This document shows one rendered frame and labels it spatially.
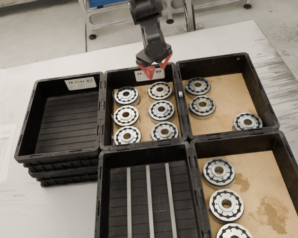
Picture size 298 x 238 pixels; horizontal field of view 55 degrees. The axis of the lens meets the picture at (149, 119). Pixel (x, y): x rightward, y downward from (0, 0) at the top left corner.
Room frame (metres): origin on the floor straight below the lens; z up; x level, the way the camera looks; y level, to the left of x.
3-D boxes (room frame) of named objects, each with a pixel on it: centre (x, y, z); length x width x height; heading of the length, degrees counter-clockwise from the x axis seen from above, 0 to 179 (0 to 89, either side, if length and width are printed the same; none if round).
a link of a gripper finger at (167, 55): (0.74, -0.07, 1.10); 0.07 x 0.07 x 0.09; 39
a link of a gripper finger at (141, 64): (0.71, -0.04, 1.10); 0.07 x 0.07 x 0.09; 39
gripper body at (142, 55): (0.72, -0.05, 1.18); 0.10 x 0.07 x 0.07; 129
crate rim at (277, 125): (0.71, -0.28, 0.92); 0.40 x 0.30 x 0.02; 175
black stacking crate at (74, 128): (0.76, 0.32, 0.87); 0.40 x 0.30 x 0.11; 175
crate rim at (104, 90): (0.74, 0.02, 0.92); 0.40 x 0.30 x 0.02; 175
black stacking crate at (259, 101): (0.71, -0.28, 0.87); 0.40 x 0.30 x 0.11; 175
